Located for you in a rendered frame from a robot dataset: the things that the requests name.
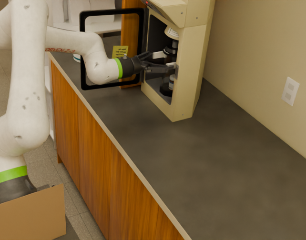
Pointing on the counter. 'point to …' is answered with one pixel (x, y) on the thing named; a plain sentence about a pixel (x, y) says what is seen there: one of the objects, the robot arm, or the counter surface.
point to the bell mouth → (171, 33)
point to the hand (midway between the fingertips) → (168, 59)
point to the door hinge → (145, 39)
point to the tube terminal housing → (186, 60)
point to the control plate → (152, 7)
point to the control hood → (172, 10)
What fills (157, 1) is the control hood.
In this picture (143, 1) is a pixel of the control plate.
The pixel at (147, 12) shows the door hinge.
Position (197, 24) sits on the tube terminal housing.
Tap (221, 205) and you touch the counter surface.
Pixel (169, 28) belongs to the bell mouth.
